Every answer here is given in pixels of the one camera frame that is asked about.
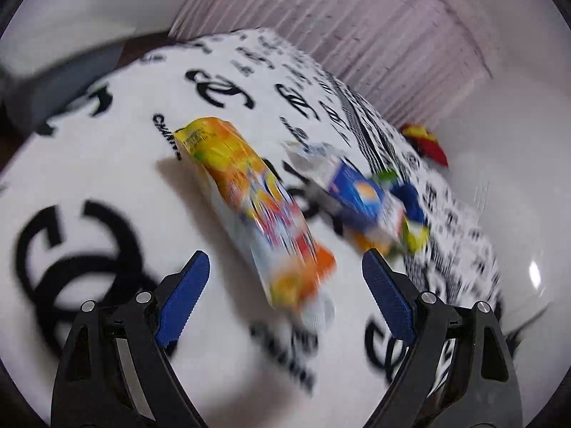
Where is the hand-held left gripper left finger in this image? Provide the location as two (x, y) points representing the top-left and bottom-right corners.
(51, 250), (211, 428)

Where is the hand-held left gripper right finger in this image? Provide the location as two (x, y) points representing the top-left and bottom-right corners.
(361, 249), (522, 428)

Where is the yellow green blue wrapper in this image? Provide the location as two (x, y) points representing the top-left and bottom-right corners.
(372, 169), (431, 255)

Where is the blue and white snack packet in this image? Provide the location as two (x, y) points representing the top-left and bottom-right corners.
(282, 140), (409, 255)

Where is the orange snack packet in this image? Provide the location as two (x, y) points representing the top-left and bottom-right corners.
(173, 117), (337, 334)

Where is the white black printed blanket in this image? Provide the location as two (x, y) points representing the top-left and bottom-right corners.
(0, 27), (514, 428)

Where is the red yellow cushion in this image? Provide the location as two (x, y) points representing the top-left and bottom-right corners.
(399, 124), (449, 168)

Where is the grey lidded storage box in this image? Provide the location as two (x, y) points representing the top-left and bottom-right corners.
(0, 42), (123, 119)

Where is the pink patterned curtain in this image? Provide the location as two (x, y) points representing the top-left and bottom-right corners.
(170, 0), (494, 128)

